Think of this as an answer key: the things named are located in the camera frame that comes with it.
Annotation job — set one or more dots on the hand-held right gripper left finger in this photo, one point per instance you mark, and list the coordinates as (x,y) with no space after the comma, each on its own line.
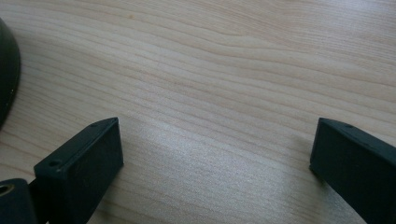
(77,168)

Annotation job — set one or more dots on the dark round object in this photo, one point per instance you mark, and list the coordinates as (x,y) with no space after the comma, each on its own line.
(7,71)

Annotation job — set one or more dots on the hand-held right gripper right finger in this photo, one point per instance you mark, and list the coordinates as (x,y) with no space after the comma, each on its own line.
(358,168)

